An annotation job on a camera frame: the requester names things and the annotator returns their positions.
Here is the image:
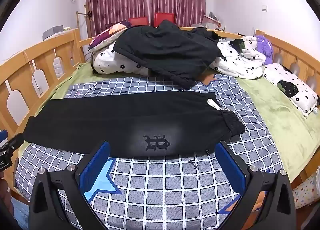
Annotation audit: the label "pile of black clothes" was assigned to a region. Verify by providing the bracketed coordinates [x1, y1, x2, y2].
[111, 20, 224, 89]

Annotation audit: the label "purple plush toy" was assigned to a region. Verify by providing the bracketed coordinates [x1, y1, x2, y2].
[254, 35, 274, 65]

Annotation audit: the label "blue cloth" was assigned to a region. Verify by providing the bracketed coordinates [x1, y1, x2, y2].
[11, 197, 30, 230]

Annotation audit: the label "wooden coat rack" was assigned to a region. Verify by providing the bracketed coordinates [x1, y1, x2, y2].
[76, 1, 94, 38]

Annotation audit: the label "purple and orange pillow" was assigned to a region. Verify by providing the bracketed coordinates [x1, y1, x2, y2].
[88, 21, 132, 52]

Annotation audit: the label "wooden bed frame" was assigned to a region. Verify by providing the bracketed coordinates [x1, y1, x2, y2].
[0, 26, 320, 198]

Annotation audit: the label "star-print cloth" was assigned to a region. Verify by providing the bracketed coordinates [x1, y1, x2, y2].
[291, 172, 320, 210]

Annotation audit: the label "red chair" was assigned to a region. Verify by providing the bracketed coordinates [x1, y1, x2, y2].
[154, 13, 175, 28]
[128, 17, 149, 27]

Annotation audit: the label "black pants with printed emblem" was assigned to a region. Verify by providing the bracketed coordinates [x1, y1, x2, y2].
[23, 90, 245, 158]

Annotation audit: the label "grey box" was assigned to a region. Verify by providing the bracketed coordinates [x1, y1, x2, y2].
[42, 26, 67, 41]

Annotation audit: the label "pink cardboard box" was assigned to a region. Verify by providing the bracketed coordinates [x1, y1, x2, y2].
[191, 11, 225, 32]

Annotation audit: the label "blue checked star blanket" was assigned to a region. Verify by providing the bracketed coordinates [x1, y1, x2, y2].
[15, 71, 284, 230]

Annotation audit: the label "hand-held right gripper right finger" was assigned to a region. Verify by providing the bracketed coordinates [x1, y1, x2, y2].
[214, 141, 297, 230]

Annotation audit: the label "white flower-print quilt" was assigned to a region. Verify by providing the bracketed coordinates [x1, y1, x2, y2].
[91, 34, 267, 81]

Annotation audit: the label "white flower-print pillow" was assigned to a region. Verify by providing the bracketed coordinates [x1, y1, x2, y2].
[262, 63, 319, 118]

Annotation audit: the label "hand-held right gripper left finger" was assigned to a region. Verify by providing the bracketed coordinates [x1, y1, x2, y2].
[28, 141, 118, 230]

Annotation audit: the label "white cable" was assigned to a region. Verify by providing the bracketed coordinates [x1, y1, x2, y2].
[21, 50, 43, 93]

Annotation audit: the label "green bed sheet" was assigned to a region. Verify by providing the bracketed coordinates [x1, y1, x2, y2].
[19, 63, 320, 183]

